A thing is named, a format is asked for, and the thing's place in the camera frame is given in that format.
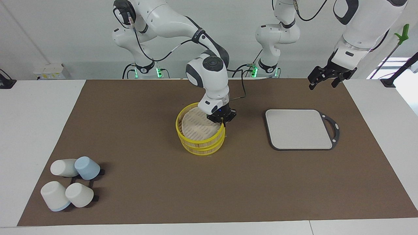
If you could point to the white cup with blue rim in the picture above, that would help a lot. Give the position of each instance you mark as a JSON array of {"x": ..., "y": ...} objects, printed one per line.
[{"x": 54, "y": 195}]

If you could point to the yellow bamboo steamer tier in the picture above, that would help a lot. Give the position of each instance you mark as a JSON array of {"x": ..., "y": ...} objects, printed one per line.
[{"x": 200, "y": 151}]

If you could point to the white power strip box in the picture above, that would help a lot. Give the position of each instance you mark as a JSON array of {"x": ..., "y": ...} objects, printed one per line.
[{"x": 50, "y": 71}]

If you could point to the white plastic cup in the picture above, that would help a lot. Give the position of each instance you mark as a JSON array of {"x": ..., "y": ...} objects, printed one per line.
[
  {"x": 79, "y": 195},
  {"x": 62, "y": 167}
]

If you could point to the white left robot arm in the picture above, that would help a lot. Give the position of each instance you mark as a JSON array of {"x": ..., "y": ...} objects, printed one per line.
[{"x": 365, "y": 29}]

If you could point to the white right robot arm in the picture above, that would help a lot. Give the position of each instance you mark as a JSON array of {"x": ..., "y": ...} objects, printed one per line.
[{"x": 209, "y": 75}]

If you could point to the white perforated steamer liner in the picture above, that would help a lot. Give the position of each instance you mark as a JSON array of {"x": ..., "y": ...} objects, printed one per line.
[{"x": 197, "y": 125}]

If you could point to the white cutting board grey rim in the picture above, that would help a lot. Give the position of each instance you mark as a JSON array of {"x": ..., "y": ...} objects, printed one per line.
[{"x": 294, "y": 130}]

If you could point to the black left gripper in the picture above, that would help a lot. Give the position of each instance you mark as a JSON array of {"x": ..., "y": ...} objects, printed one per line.
[{"x": 329, "y": 71}]

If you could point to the black stand with clamp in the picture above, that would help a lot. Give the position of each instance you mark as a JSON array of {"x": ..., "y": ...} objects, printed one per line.
[{"x": 388, "y": 82}]

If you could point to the light blue plastic cup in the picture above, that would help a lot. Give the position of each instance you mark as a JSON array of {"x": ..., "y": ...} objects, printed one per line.
[{"x": 87, "y": 167}]

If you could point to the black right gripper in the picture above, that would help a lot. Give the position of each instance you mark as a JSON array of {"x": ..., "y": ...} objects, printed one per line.
[{"x": 223, "y": 115}]

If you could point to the black table clamp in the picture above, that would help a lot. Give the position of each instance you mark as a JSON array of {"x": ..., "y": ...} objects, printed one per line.
[{"x": 6, "y": 84}]

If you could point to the yellow steamer tier with liner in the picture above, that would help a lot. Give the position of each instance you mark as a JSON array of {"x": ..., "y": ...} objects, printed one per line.
[{"x": 196, "y": 143}]

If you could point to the brown table mat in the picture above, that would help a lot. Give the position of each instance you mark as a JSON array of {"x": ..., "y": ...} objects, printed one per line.
[{"x": 163, "y": 182}]

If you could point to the black cup rack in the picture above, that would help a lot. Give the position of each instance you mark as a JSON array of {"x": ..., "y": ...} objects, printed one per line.
[{"x": 102, "y": 171}]

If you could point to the green tipped grabber pole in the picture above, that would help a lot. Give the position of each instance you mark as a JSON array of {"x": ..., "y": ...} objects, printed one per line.
[{"x": 404, "y": 34}]

